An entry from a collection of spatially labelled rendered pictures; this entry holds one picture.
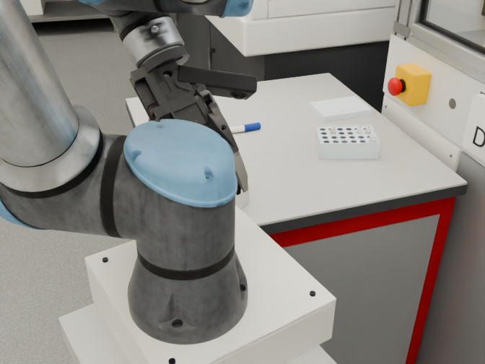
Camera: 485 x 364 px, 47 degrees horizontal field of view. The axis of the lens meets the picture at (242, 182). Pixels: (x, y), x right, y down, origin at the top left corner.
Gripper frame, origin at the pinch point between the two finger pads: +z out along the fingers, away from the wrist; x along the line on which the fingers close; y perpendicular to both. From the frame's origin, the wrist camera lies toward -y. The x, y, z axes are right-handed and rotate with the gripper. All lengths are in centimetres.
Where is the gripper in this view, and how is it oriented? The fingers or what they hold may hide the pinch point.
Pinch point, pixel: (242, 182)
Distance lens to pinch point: 77.0
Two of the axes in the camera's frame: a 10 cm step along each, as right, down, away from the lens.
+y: -8.6, 4.5, -2.6
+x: 2.4, -1.1, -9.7
